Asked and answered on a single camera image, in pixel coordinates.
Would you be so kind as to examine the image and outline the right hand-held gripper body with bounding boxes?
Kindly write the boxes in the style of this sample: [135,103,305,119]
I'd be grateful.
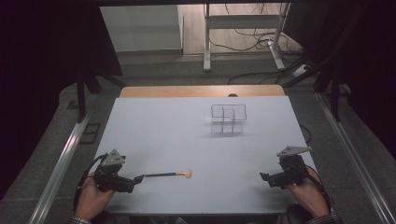
[269,146,313,188]

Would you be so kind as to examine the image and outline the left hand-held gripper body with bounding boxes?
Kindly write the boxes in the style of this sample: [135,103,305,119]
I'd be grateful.
[92,148,135,193]

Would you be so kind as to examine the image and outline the makeup brush with blue handle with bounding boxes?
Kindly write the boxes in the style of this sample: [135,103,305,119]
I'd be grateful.
[143,168,193,179]

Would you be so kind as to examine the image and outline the clear acrylic organizer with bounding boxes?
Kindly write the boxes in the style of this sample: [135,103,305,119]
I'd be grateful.
[210,104,248,135]

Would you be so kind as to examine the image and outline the person's left hand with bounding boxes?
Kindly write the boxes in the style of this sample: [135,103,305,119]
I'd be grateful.
[74,176,116,222]

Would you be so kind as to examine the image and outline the person's right hand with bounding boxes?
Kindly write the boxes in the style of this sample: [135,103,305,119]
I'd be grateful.
[285,169,331,219]

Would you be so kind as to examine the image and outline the black floor plate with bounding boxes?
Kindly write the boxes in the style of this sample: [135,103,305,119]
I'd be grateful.
[78,122,102,145]

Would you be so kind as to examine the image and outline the black metal stand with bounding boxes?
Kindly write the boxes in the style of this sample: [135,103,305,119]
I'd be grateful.
[281,46,353,123]
[76,69,127,124]

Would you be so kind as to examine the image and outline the white power strip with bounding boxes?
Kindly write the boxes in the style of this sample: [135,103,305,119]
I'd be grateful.
[292,63,313,78]

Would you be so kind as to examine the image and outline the white cabinet panel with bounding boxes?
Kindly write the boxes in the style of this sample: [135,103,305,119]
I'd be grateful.
[99,4,185,53]

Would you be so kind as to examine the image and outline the left hand-held gripper black cable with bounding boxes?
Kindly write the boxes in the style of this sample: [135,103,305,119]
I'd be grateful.
[72,152,109,213]

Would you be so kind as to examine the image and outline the hand-held gripper black cable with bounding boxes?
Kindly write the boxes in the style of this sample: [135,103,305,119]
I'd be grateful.
[72,152,109,213]
[292,163,332,213]

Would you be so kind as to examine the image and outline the right hand-held gripper black cable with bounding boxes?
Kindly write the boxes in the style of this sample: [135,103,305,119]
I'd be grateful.
[292,163,332,213]

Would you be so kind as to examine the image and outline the black cable beside table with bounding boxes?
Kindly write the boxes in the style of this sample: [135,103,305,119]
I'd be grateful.
[299,123,313,145]

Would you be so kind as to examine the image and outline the aluminium floor rail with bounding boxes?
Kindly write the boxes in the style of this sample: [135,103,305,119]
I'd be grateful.
[315,91,396,224]
[27,111,95,224]

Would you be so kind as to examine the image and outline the long black floor cable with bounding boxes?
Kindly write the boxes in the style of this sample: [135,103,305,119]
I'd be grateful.
[227,70,291,86]

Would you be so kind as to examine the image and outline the tangled black floor cables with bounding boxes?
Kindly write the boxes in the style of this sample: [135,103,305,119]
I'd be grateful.
[207,3,304,54]

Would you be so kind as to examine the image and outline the white metal desk frame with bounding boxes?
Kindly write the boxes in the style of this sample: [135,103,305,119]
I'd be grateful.
[203,3,291,73]

